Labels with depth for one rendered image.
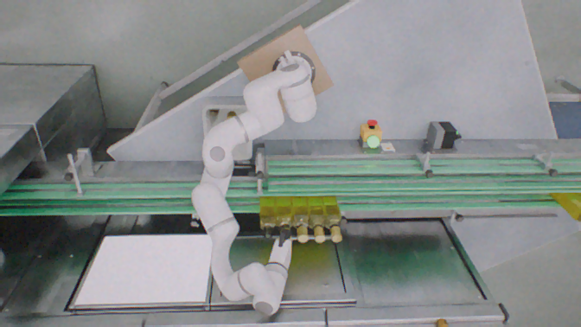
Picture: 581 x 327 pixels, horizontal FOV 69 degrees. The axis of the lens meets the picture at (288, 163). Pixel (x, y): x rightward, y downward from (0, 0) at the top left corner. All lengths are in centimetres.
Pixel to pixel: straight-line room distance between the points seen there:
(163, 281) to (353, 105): 93
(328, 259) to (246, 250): 30
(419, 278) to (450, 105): 67
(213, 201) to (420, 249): 88
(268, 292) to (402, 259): 65
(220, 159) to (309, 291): 55
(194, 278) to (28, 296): 54
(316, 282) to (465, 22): 103
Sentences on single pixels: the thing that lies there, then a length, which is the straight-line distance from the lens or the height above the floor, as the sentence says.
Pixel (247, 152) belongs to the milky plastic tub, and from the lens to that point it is 163.
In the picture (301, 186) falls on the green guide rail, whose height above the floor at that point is 95.
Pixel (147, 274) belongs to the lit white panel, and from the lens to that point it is 154.
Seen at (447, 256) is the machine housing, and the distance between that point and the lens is 173.
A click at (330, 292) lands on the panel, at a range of 145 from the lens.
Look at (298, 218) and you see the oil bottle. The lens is 148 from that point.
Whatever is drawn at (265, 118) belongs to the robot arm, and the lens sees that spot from 122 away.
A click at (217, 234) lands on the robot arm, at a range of 117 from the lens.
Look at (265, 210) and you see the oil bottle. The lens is 151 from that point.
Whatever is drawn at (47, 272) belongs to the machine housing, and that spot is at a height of 113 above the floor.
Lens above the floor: 222
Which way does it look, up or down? 58 degrees down
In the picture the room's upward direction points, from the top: 174 degrees clockwise
